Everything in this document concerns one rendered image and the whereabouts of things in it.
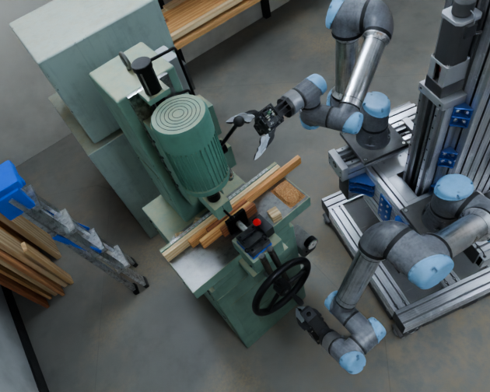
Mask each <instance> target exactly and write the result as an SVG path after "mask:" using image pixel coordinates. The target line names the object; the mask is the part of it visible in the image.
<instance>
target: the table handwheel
mask: <svg viewBox="0 0 490 392"><path fill-rule="evenodd" d="M298 264H303V266H304V268H303V270H302V271H301V272H299V273H298V274H297V275H295V276H293V277H292V278H290V279H289V280H288V281H287V280H286V279H285V278H279V277H280V276H281V275H282V274H283V273H285V272H286V271H288V270H289V269H290V268H292V267H294V266H296V265H298ZM310 269H311V263H310V261H309V260H308V259H307V258H306V257H295V258H293V259H291V260H289V261H286V262H285V263H284V264H282V265H281V266H279V267H278V268H277V269H275V270H274V271H273V272H272V273H271V274H270V275H268V274H267V272H266V271H265V272H264V273H263V274H264V275H265V276H266V277H267V278H266V279H265V281H264V282H263V283H262V285H261V286H260V288H259V289H258V290H257V292H256V294H255V296H254V299H253V302H252V310H253V312H254V314H256V315H257V316H259V317H263V316H267V315H269V314H272V313H274V312H276V311H277V310H279V309H281V308H282V307H283V306H284V305H285V304H286V303H288V302H289V301H290V300H291V299H292V294H293V293H295V294H297V292H298V291H299V290H300V289H301V288H302V287H303V285H304V283H305V282H306V280H307V279H308V276H309V274H310ZM299 277H300V278H299ZM298 278H299V280H298V282H297V283H296V284H295V285H294V286H293V288H292V285H291V283H293V282H294V281H295V280H296V279H298ZM272 284H273V289H274V290H275V291H276V293H275V296H274V298H273V300H272V301H271V303H270V304H269V306H268V308H265V309H260V303H261V300H262V298H263V296H264V294H265V293H266V292H267V290H268V289H269V287H270V286H271V285H272ZM279 296H284V297H283V298H282V299H280V300H279V301H278V302H277V303H275V302H276V301H277V299H278V298H279Z"/></svg>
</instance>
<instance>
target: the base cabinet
mask: <svg viewBox="0 0 490 392"><path fill-rule="evenodd" d="M155 228H156V227H155ZM156 230H157V231H158V233H159V234H160V236H161V237H162V238H163V239H164V241H165V242H166V244H168V242H167V240H166V239H165V238H164V237H163V235H162V234H161V233H160V231H159V230H158V229H156ZM285 245H286V246H287V247H288V248H289V252H288V253H287V254H285V255H284V256H283V257H281V258H280V259H279V260H280V261H281V263H282V264H284V263H285V262H286V261H289V260H291V259H293V258H295V257H298V256H299V253H298V249H297V244H296V236H294V237H293V238H292V239H291V240H290V241H288V242H287V243H286V244H285ZM300 270H301V266H300V264H298V265H296V266H294V267H292V268H290V269H289V270H288V271H286V274H287V275H288V277H289V279H290V278H292V277H293V276H295V275H296V274H297V273H298V272H299V271H300ZM266 278H267V277H266V276H265V275H264V274H262V275H260V276H259V277H258V278H257V279H256V280H253V279H252V277H251V276H250V275H248V276H247V277H246V278H244V279H243V280H242V281H241V282H239V283H238V284H237V285H236V286H234V287H233V288H232V289H231V290H229V291H228V292H227V293H226V294H225V295H224V296H223V297H222V298H221V299H219V300H218V301H216V300H215V299H214V298H213V297H212V295H211V294H210V293H209V292H205V293H204V295H205V296H206V298H207V299H208V300H209V302H210V303H211V304H212V305H213V306H214V307H215V308H216V310H217V311H218V312H219V314H220V315H221V316H222V318H223V319H224V320H225V321H226V323H227V324H228V325H229V326H230V327H231V328H232V330H233V331H234V332H235V333H236V335H237V336H238V337H239V339H240V340H241V341H242V342H243V343H244V344H245V346H246V347H247V348H249V347H250V346H251V345H252V344H253V343H254V342H255V341H256V340H257V339H259V338H260V337H261V336H262V335H263V334H264V333H266V332H267V331H268V330H269V329H270V328H271V327H272V326H274V325H275V324H276V323H277V322H278V321H279V320H280V319H282V318H283V317H284V316H285V315H286V314H287V313H288V312H289V311H290V310H291V309H292V308H293V307H294V306H295V305H297V303H296V301H295V300H294V299H293V298H292V299H291V300H290V301H289V302H288V303H286V304H285V305H284V306H283V307H282V308H281V309H279V310H277V311H276V312H274V313H272V314H269V315H267V316H263V317H259V316H257V315H256V314H254V312H253V310H252V302H253V299H254V296H255V294H256V292H257V290H258V289H259V288H260V286H261V285H262V283H263V282H264V281H265V279H266ZM275 293H276V291H275V290H274V289H273V284H272V285H271V286H270V287H269V289H268V290H267V292H266V293H265V294H264V296H263V298H262V300H261V303H260V309H265V308H268V306H269V304H270V303H271V301H272V300H273V298H274V296H275ZM296 295H297V296H298V297H299V298H301V299H304V298H305V297H306V293H305V289H304V285H303V287H302V288H301V289H300V290H299V291H298V292H297V294H296Z"/></svg>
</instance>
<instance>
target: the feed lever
mask: <svg viewBox="0 0 490 392"><path fill-rule="evenodd" d="M244 122H245V120H244V118H243V117H242V116H236V117H234V119H233V123H234V125H233V126H232V128H231V129H230V130H229V132H228V134H227V135H226V136H225V138H224V139H223V140H219V141H220V144H221V146H222V150H223V153H224V154H226V153H227V152H228V149H227V147H226V145H225V143H226V142H227V140H228V139H229V137H230V136H231V135H232V133H233V132H234V131H235V130H236V129H237V127H242V126H243V125H244Z"/></svg>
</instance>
